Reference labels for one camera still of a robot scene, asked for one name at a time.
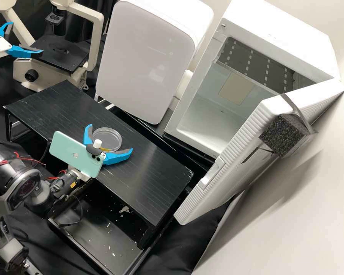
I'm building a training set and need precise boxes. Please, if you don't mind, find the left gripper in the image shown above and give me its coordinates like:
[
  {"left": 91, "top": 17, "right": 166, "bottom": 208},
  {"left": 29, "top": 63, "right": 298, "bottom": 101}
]
[{"left": 0, "top": 22, "right": 44, "bottom": 62}]

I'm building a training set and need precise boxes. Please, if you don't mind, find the black platform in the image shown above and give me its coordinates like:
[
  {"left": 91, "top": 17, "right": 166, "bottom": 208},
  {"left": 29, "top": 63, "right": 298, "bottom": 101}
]
[
  {"left": 3, "top": 80, "right": 195, "bottom": 250},
  {"left": 99, "top": 99, "right": 217, "bottom": 184}
]

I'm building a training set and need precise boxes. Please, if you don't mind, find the cream microscope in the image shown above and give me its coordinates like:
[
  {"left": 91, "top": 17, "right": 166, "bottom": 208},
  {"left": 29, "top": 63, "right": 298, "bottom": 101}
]
[{"left": 0, "top": 0, "right": 105, "bottom": 93}]

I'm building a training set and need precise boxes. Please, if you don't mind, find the incubator door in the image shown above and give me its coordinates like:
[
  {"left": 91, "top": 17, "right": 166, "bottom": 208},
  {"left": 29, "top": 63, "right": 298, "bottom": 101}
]
[{"left": 173, "top": 79, "right": 344, "bottom": 227}]

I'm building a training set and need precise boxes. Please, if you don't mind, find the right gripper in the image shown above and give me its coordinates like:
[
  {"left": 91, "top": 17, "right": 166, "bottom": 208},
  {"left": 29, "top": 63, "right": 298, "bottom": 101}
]
[{"left": 79, "top": 123, "right": 134, "bottom": 182}]

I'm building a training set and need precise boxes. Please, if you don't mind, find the petri dish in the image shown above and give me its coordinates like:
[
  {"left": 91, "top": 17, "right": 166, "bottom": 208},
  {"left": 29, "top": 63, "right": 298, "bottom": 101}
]
[{"left": 92, "top": 127, "right": 123, "bottom": 152}]

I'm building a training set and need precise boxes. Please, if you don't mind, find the white box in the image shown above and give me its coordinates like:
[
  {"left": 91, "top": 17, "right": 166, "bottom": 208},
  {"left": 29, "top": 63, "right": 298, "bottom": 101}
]
[{"left": 95, "top": 0, "right": 215, "bottom": 125}]

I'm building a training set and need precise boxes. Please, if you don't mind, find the right wrist camera phone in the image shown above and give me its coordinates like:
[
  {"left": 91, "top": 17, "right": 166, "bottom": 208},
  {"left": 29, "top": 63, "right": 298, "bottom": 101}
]
[{"left": 50, "top": 131, "right": 107, "bottom": 176}]

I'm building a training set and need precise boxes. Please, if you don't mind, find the black cable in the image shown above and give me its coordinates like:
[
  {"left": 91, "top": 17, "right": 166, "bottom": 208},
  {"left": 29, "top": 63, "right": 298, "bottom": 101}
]
[
  {"left": 50, "top": 197, "right": 84, "bottom": 227},
  {"left": 40, "top": 139, "right": 53, "bottom": 166}
]

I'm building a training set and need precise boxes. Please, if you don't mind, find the black tray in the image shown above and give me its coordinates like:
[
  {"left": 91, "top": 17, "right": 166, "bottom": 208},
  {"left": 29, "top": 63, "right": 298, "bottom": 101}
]
[{"left": 47, "top": 182, "right": 162, "bottom": 275}]

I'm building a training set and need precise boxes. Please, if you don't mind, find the white incubator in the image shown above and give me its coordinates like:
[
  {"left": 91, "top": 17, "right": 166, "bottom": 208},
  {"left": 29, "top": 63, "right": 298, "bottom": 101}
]
[{"left": 164, "top": 0, "right": 342, "bottom": 158}]

